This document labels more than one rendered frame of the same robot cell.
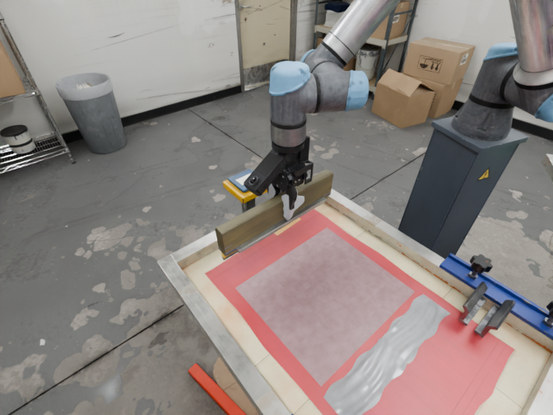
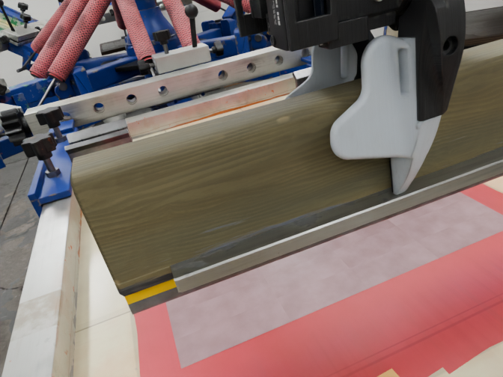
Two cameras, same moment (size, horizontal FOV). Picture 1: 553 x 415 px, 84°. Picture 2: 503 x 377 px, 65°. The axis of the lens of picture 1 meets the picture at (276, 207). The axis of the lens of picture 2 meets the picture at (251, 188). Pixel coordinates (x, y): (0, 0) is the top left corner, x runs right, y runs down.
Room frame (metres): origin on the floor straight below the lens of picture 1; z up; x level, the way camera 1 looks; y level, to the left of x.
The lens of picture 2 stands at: (0.83, 0.01, 1.22)
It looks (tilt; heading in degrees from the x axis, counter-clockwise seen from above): 29 degrees down; 206
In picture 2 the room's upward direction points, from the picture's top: 11 degrees counter-clockwise
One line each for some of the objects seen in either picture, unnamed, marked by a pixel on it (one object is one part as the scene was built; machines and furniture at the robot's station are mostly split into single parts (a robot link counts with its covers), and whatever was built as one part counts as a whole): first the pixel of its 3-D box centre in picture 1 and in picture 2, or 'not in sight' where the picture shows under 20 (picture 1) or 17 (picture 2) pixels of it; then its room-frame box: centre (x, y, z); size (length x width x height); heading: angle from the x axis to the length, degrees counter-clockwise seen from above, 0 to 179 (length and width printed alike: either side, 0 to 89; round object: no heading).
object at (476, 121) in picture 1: (485, 112); not in sight; (0.85, -0.60, 1.25); 0.15 x 0.15 x 0.10
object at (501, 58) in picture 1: (508, 71); not in sight; (0.84, -0.60, 1.37); 0.13 x 0.12 x 0.14; 11
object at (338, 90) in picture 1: (334, 89); not in sight; (0.64, -0.12, 1.39); 0.11 x 0.11 x 0.08; 11
